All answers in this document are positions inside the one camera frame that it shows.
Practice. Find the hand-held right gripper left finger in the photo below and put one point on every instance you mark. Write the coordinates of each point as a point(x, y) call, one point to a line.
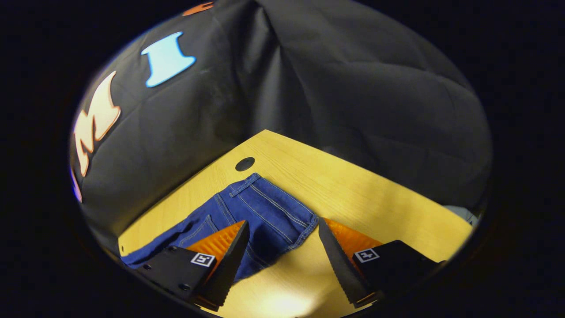
point(234, 260)

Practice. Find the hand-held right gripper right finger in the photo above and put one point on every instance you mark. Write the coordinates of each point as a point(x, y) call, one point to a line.
point(337, 260)

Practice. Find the blue denim jeans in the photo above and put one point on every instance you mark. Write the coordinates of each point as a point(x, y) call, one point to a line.
point(269, 212)

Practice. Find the black round table grommet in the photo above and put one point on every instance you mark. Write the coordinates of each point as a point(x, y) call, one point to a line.
point(245, 164)

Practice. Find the black backdrop cloth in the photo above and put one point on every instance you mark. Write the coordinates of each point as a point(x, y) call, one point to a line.
point(353, 88)

